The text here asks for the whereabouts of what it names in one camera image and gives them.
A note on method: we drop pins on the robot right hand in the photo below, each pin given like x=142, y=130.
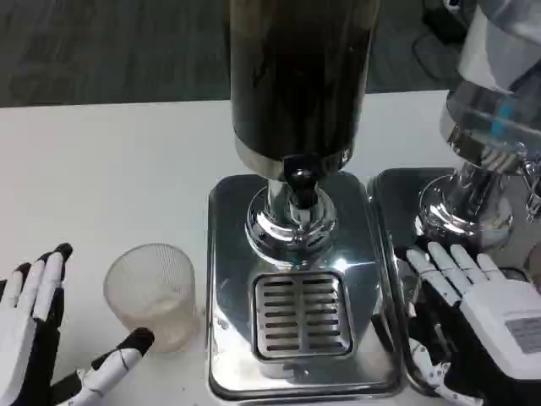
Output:
x=490, y=313

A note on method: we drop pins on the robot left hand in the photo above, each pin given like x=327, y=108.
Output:
x=21, y=330

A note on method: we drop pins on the clear ribbed glass cup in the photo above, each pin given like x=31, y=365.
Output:
x=148, y=292

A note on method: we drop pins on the steel dispenser base tray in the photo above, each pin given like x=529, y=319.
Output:
x=395, y=211
x=228, y=296

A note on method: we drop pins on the steel drip grid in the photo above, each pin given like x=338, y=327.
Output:
x=302, y=315

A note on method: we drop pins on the black dispenser tap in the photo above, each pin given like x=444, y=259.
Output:
x=301, y=186

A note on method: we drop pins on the black floor device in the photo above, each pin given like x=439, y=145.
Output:
x=444, y=19

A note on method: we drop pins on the dark drink dispenser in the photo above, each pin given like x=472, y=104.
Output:
x=296, y=76

